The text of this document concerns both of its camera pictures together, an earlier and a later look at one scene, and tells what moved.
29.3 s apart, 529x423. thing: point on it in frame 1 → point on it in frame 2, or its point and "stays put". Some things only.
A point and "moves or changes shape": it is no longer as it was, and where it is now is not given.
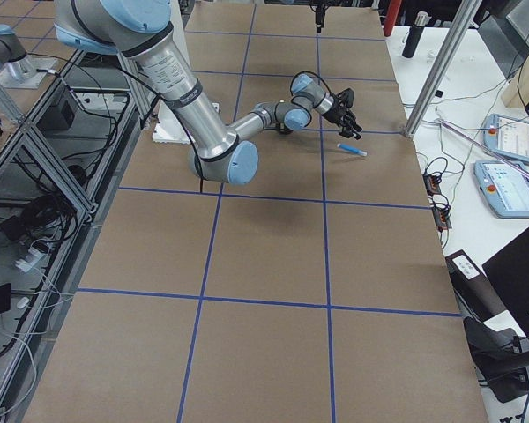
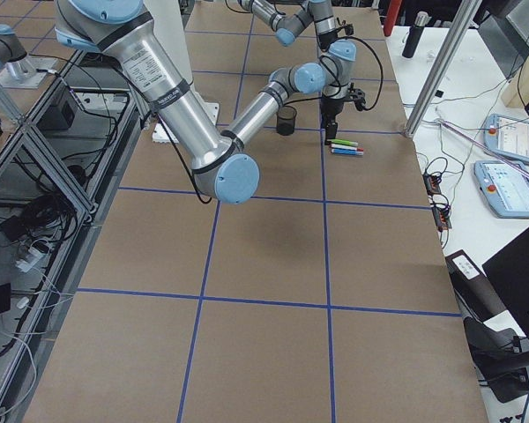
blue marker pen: x=348 y=148 moves or changes shape
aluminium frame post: x=460 y=24 stays put
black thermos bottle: x=415 y=33 stays put
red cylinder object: x=391 y=16 stays put
